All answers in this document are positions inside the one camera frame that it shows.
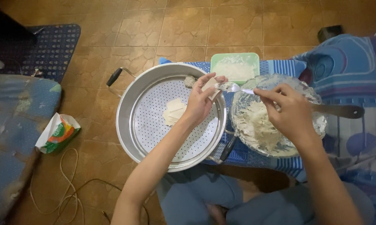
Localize person's legs in blue trousers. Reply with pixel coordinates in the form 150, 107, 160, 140
156, 170, 376, 225

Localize beige cable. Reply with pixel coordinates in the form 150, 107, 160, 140
29, 147, 85, 225

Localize tissue pack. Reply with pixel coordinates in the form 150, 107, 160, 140
35, 112, 81, 154

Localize dumpling wrapper with filling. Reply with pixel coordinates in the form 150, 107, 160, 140
202, 77, 222, 101

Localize stack of dumpling wrappers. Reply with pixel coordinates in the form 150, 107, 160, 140
162, 98, 187, 127

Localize blue worn mattress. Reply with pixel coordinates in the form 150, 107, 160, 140
0, 74, 62, 225

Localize green plastic container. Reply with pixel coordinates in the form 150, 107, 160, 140
210, 52, 260, 84

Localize dark furniture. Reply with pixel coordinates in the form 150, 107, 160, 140
0, 4, 38, 47

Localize dark small object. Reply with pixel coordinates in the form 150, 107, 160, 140
317, 25, 344, 44

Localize person's left hand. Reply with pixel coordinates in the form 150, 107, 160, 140
182, 72, 228, 126

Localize clear plastic spoon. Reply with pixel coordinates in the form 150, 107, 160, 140
221, 82, 256, 95

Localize black cable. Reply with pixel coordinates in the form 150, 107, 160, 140
53, 178, 150, 225

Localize blue patterned cloth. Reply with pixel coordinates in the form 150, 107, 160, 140
159, 57, 308, 181

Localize wooden spatula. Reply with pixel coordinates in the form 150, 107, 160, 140
311, 104, 365, 119

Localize silver steamer pot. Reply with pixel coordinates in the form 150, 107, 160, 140
106, 62, 238, 173

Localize person's right hand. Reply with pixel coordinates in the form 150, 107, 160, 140
253, 83, 315, 145

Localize glass bowl of filling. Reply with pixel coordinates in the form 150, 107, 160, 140
230, 74, 328, 158

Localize blue patterned rug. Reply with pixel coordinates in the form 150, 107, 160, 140
0, 24, 82, 84

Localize blue floral blanket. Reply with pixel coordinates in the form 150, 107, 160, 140
292, 31, 376, 225

